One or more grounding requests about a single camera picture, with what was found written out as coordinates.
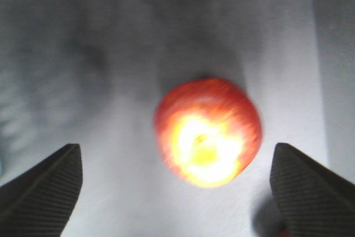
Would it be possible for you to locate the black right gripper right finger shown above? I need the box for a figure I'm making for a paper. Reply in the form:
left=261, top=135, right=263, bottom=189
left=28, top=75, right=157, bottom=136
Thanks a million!
left=270, top=143, right=354, bottom=236

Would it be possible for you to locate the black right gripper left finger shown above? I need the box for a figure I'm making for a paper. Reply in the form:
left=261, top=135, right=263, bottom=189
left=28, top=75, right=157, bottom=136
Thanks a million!
left=1, top=144, right=83, bottom=237

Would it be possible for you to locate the red apple front corner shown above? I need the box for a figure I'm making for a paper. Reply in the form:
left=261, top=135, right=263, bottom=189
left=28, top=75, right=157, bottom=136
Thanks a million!
left=154, top=78, right=262, bottom=188

